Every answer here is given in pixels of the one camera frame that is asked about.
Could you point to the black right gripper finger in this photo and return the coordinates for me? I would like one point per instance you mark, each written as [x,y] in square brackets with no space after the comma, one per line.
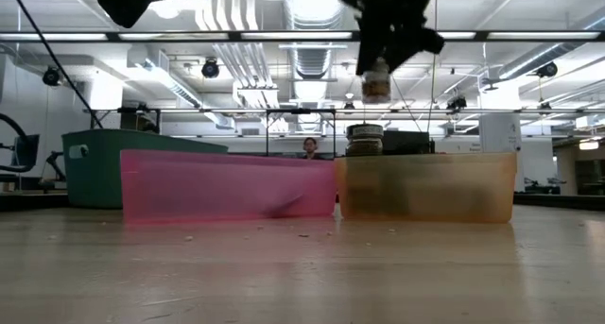
[368,50]
[411,43]

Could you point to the small brown spice jar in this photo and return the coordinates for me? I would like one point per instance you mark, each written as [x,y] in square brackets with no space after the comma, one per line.
[376,88]

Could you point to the green lid spice jar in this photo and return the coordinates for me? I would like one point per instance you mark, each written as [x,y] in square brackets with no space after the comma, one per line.
[364,137]

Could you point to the beige plastic bin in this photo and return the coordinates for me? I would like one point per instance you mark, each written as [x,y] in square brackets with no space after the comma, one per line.
[425,187]

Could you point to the teal plastic bin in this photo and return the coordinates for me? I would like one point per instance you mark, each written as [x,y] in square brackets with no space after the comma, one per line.
[94,173]

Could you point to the pink plastic bin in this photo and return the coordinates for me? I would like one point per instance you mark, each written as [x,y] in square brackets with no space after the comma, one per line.
[212,187]

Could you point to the black hanging ceiling lamp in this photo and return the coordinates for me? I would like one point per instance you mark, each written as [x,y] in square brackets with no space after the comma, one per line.
[349,106]
[52,75]
[210,69]
[547,70]
[456,103]

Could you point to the black distant monitor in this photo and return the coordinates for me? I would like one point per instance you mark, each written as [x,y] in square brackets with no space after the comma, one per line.
[406,142]

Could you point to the person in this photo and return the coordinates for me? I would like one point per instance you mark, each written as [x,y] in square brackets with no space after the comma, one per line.
[310,147]

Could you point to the black articulated stand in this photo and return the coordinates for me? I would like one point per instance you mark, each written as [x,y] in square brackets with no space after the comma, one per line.
[56,163]

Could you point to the dark computer monitor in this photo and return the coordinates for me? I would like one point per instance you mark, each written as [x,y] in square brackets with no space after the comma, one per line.
[28,151]

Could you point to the silver ceiling ventilation duct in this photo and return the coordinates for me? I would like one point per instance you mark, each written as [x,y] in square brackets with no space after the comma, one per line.
[314,7]

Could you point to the black distant table frame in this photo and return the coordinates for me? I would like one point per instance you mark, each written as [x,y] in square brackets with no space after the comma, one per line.
[302,110]

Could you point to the black overhead frame bar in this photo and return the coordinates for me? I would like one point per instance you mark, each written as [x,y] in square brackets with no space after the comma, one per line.
[236,36]

